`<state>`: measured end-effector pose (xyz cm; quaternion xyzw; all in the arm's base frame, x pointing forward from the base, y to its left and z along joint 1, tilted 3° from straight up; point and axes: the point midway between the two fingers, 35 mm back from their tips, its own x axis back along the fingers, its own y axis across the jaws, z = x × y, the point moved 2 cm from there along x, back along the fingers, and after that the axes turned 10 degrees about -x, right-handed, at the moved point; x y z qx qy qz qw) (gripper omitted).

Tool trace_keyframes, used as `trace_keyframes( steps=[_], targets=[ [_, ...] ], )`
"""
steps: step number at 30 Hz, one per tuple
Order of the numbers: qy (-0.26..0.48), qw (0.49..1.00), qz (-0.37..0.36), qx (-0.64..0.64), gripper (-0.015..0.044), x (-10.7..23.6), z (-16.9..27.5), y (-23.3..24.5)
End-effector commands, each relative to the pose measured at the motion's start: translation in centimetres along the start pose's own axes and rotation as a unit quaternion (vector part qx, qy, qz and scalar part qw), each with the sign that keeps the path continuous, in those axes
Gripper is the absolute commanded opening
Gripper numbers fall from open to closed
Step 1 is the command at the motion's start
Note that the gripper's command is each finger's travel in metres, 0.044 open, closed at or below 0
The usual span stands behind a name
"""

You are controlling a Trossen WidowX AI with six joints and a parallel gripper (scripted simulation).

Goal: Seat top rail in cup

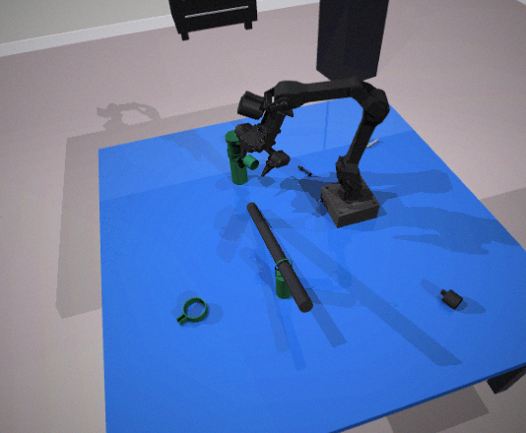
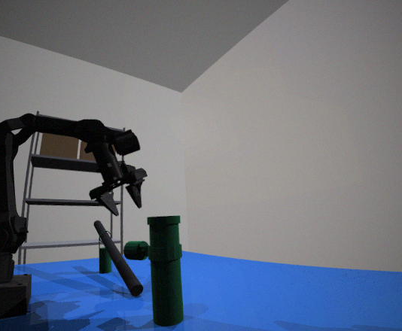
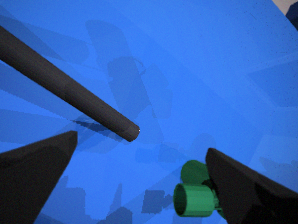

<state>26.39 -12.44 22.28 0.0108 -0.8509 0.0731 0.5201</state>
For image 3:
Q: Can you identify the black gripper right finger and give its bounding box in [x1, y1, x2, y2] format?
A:
[205, 148, 298, 224]

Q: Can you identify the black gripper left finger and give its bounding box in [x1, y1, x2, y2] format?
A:
[0, 130, 78, 224]

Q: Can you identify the dark green post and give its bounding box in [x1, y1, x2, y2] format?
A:
[181, 160, 214, 190]

